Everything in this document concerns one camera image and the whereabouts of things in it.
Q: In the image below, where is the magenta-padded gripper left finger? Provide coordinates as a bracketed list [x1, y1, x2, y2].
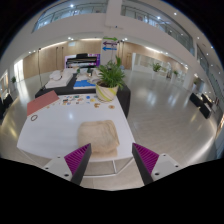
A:
[41, 143, 93, 186]

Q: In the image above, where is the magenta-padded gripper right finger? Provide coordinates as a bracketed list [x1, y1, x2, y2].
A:
[131, 142, 184, 186]

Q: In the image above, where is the beige textured towel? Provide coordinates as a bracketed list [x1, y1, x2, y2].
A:
[77, 119, 120, 159]

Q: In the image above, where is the sheet of colourful stickers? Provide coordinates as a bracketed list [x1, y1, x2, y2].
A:
[59, 94, 98, 106]

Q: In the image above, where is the black display table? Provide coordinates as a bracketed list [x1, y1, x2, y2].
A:
[34, 74, 132, 118]

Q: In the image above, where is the pink rectangular mat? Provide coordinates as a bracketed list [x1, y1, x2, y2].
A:
[26, 89, 61, 117]

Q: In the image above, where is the potted plant in striped pot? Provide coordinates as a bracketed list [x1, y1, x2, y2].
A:
[95, 55, 127, 103]

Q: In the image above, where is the blue architectural model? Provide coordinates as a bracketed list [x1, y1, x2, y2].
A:
[73, 71, 101, 89]

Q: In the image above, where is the group of black chairs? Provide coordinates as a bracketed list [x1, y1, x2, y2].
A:
[0, 93, 14, 119]
[189, 91, 214, 119]

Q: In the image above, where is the white architectural model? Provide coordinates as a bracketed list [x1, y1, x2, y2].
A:
[44, 68, 78, 90]

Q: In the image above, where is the tall black pole stand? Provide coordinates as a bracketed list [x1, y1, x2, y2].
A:
[37, 47, 44, 88]

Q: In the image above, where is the wide display screen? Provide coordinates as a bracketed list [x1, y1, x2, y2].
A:
[64, 53, 102, 69]

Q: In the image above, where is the white sign with arrows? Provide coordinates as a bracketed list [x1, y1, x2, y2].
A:
[101, 35, 119, 66]

